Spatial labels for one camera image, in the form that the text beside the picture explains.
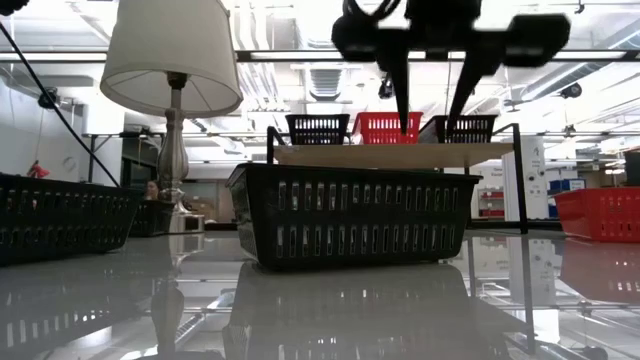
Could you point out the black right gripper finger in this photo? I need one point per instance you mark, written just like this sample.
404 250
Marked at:
475 70
400 80

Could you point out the black slotted plastic basket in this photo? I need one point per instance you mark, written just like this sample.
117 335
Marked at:
477 132
60 220
350 220
317 130
150 217

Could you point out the red slotted plastic basket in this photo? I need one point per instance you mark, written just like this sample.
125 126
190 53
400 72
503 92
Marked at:
600 215
375 129

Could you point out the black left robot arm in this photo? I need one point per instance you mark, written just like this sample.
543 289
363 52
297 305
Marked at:
10 5

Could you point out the wooden shelf black metal legs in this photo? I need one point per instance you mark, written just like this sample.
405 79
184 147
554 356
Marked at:
390 155

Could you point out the shelf with red bins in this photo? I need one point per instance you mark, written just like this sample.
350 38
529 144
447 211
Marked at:
492 202

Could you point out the white pillar with signs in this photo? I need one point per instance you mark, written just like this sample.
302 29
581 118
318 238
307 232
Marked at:
532 175

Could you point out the blue storage bins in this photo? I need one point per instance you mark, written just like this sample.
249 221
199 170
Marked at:
565 187

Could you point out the white shade silver table lamp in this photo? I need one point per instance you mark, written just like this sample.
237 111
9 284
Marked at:
170 50

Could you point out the person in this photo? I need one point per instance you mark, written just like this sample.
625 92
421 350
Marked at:
152 190

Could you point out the small red object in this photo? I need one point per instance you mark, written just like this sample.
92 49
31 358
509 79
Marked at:
39 171

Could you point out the black ceiling camera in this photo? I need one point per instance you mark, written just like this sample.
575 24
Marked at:
571 90

